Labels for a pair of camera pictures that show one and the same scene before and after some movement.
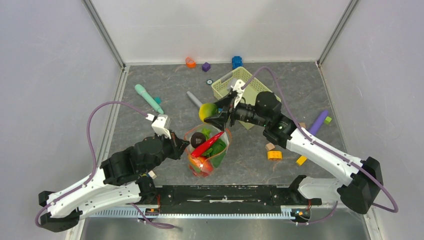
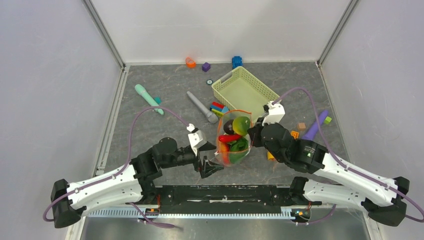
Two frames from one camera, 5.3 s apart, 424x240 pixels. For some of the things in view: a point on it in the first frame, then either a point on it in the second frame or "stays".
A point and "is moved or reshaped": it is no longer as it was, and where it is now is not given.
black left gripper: x=178 y=144 to x=209 y=167
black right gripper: x=220 y=120 to x=254 y=132
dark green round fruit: x=207 y=110 to x=240 y=125
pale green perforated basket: x=221 y=86 stays
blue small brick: x=237 y=62 stays
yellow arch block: x=274 y=155 stays
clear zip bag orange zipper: x=206 y=147 is moved or reshaped
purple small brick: x=206 y=66 stays
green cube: x=327 y=120 stays
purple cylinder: x=318 y=122 stays
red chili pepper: x=203 y=147 is moved or reshaped
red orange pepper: x=202 y=162 is moved or reshaped
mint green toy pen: x=141 y=90 stays
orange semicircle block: x=190 y=63 stays
